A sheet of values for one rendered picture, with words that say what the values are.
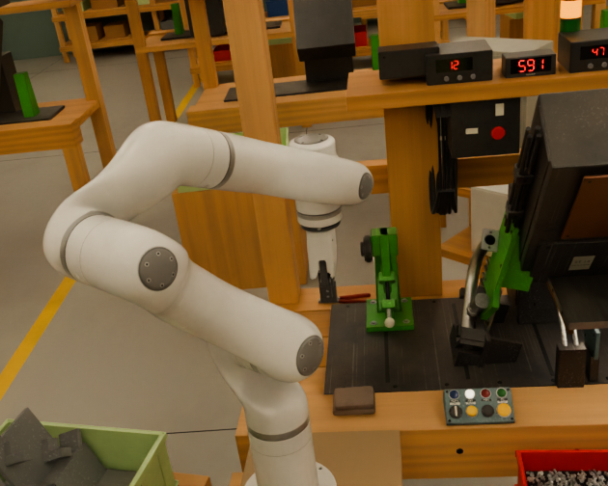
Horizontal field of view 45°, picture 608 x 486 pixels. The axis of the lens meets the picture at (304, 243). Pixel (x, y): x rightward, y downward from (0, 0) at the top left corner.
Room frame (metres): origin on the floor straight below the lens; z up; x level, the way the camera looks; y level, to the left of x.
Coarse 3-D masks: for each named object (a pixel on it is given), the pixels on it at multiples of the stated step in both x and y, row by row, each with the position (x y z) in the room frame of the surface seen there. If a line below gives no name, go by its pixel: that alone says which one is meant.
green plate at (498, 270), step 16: (512, 224) 1.48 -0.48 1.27; (512, 240) 1.46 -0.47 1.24; (496, 256) 1.53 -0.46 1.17; (512, 256) 1.47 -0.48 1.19; (496, 272) 1.49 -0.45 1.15; (512, 272) 1.47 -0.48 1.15; (528, 272) 1.46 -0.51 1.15; (496, 288) 1.46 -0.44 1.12; (512, 288) 1.47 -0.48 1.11; (528, 288) 1.46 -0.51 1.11
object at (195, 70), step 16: (272, 0) 8.97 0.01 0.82; (352, 0) 8.51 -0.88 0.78; (368, 0) 8.49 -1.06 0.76; (224, 16) 8.63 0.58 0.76; (272, 16) 8.56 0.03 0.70; (448, 32) 8.34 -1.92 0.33; (192, 48) 8.59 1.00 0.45; (224, 48) 9.03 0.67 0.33; (368, 48) 8.43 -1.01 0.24; (192, 64) 8.60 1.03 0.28; (224, 64) 8.57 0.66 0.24
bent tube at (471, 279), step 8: (488, 232) 1.56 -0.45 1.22; (496, 232) 1.56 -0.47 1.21; (488, 240) 1.59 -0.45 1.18; (496, 240) 1.55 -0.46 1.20; (480, 248) 1.58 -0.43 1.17; (488, 248) 1.56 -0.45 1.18; (496, 248) 1.54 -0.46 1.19; (472, 256) 1.62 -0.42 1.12; (480, 256) 1.60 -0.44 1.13; (472, 264) 1.62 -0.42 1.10; (480, 264) 1.61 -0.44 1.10; (472, 272) 1.61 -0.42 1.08; (472, 280) 1.60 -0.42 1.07; (472, 288) 1.58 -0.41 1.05; (464, 296) 1.58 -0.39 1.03; (472, 296) 1.57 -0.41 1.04; (464, 304) 1.56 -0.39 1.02; (464, 312) 1.54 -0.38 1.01; (464, 320) 1.52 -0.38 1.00; (472, 320) 1.52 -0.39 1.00; (472, 328) 1.51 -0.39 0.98
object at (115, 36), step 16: (96, 0) 11.22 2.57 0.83; (112, 0) 11.19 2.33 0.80; (144, 0) 11.12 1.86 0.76; (160, 0) 11.37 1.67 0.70; (176, 0) 11.14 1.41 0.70; (64, 16) 11.14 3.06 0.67; (96, 16) 11.10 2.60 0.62; (160, 16) 11.50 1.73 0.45; (96, 32) 11.22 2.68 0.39; (112, 32) 11.20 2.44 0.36; (128, 32) 11.44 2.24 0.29; (144, 32) 11.46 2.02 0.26; (64, 48) 11.15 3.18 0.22
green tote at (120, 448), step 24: (0, 432) 1.36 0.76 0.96; (48, 432) 1.37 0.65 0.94; (96, 432) 1.33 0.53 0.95; (120, 432) 1.31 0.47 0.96; (144, 432) 1.30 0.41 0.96; (120, 456) 1.32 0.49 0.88; (144, 456) 1.30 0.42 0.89; (168, 456) 1.28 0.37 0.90; (144, 480) 1.18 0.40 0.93; (168, 480) 1.26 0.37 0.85
